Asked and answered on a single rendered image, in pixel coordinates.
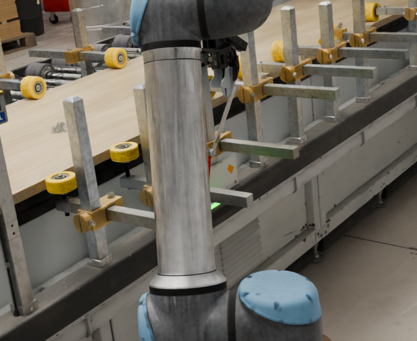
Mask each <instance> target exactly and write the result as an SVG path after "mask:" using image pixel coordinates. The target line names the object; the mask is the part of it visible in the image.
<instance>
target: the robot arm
mask: <svg viewBox="0 0 417 341"><path fill-rule="evenodd" d="M272 1H274V0H132V3H131V7H130V31H131V39H132V42H133V44H134V45H135V46H138V47H141V55H142V56H143V63H144V73H145V92H146V102H147V120H148V130H149V149H150V159H151V178H152V188H153V207H154V217H155V236H156V246H157V265H158V272H157V275H156V276H155V277H154V278H153V279H152V280H151V282H150V283H149V292H147V293H145V294H143V295H142V296H141V298H140V300H139V307H138V327H139V337H140V339H141V341H323V335H322V318H321V314H322V309H321V306H320V303H319V298H318V292H317V289H316V287H315V285H314V284H313V283H312V282H311V281H310V280H309V279H307V278H306V277H304V276H302V275H300V274H298V273H294V272H291V271H277V270H267V271H259V272H256V273H253V274H251V275H249V276H248V278H244V279H243V280H242V281H241V283H240V284H239V287H238V289H236V290H228V289H227V284H226V277H225V276H223V274H221V272H219V271H218V270H217V269H216V266H215V257H214V238H213V227H212V208H211V198H210V179H209V168H208V159H207V139H206V129H205V110H204V100H203V81H202V71H201V68H202V67H204V66H205V65H206V67H207V68H212V70H213V71H214V77H213V78H212V80H211V81H210V85H211V87H212V88H220V90H221V92H222V94H223V95H224V96H225V97H229V96H230V94H231V93H232V90H233V88H234V86H235V83H236V80H237V77H238V74H239V68H240V65H239V56H238V55H237V53H236V51H246V49H247V44H248V43H247V42H246V41H244V40H243V39H242V38H240V37H238V36H237V35H242V34H245V33H248V32H251V31H254V30H256V29H258V28H259V27H260V26H261V25H262V24H263V23H264V22H265V21H266V20H267V19H268V16H269V15H270V12H271V9H272ZM201 41H202V45H203V48H201ZM201 54H203V63H201ZM204 54H205V55H204ZM228 66H229V67H228Z"/></svg>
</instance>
